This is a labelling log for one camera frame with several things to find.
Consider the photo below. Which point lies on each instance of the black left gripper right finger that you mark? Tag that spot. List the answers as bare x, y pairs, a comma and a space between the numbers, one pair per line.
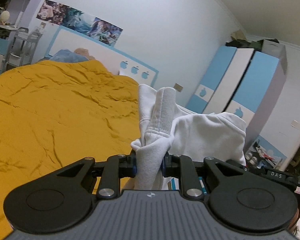
196, 177

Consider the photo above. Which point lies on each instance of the mustard yellow bedspread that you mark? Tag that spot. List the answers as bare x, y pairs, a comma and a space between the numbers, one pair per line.
53, 114

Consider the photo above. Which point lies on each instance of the white cloth garment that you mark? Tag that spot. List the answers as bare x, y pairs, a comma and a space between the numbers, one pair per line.
166, 127

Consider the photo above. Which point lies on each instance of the blue pillow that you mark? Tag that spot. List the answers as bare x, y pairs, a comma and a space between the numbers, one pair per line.
67, 56

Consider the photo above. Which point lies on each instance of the beige wall switch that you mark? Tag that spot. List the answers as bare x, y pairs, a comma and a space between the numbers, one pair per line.
178, 87

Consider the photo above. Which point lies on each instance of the metal rolling cart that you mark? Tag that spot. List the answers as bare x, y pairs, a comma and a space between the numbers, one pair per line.
22, 48

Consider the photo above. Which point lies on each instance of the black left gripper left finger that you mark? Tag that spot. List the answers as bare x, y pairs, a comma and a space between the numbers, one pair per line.
106, 175

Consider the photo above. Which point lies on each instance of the white blue headboard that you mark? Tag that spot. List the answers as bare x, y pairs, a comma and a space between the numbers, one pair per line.
113, 59

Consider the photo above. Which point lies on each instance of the anime poster strip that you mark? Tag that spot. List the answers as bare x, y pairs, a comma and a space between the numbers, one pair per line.
79, 21

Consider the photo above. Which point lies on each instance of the blue white wardrobe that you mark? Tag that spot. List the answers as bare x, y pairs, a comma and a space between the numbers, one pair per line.
244, 82

